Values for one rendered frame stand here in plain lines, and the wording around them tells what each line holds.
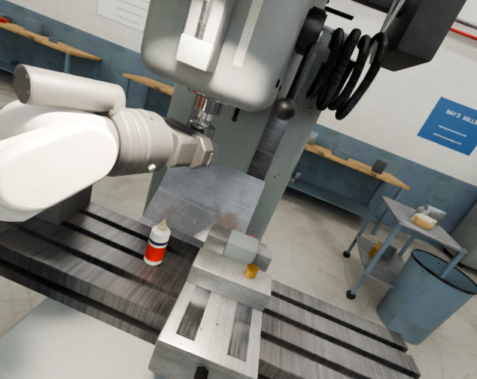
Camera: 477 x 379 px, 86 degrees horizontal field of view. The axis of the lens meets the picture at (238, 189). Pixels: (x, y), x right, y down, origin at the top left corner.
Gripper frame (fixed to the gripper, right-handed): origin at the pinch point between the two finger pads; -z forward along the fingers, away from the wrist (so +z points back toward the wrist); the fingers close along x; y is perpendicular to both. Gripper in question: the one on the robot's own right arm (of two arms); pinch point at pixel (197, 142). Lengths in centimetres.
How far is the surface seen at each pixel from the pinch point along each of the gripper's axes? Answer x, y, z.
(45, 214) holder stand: 24.5, 27.6, 11.6
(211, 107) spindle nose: -1.9, -7.0, 1.5
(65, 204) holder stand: 22.7, 24.6, 8.6
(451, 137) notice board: -101, -55, -491
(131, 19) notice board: 419, -45, -285
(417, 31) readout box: -22, -34, -30
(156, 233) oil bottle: 1.8, 21.1, 1.9
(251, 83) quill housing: -9.9, -12.6, 5.9
